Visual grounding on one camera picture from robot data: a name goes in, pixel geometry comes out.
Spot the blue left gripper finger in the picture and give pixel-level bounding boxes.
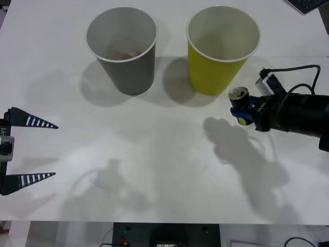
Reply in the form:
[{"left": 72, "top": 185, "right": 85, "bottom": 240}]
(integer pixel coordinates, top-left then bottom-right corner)
[
  {"left": 0, "top": 172, "right": 57, "bottom": 197},
  {"left": 4, "top": 107, "right": 59, "bottom": 130}
]

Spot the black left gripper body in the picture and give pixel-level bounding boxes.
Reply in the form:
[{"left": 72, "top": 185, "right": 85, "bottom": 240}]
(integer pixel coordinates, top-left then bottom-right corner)
[{"left": 0, "top": 118, "right": 12, "bottom": 181}]

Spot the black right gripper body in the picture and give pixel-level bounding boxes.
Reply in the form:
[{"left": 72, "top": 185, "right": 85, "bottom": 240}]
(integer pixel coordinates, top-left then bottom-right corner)
[{"left": 250, "top": 94, "right": 280, "bottom": 133}]

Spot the black drink can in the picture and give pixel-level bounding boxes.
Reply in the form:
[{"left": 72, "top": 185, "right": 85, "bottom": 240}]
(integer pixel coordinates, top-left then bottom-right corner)
[{"left": 228, "top": 86, "right": 254, "bottom": 126}]

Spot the yellow-green plastic waste bin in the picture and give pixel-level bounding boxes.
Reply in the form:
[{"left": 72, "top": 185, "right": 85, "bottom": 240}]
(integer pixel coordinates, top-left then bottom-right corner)
[{"left": 186, "top": 4, "right": 261, "bottom": 96}]

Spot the dark keyboard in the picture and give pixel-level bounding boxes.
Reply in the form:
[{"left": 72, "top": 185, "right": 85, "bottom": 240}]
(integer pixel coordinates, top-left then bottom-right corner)
[{"left": 282, "top": 0, "right": 328, "bottom": 15}]

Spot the grey plastic waste bin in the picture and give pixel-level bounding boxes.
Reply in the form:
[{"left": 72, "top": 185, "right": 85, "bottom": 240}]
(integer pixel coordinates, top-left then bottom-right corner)
[{"left": 85, "top": 7, "right": 157, "bottom": 96}]

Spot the brownish plastic bottle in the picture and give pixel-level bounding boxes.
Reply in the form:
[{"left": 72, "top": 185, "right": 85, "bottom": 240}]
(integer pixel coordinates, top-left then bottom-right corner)
[{"left": 107, "top": 47, "right": 141, "bottom": 61}]

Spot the black floor cable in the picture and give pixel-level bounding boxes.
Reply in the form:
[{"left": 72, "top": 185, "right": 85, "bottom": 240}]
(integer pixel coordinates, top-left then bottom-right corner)
[{"left": 284, "top": 236, "right": 314, "bottom": 247}]

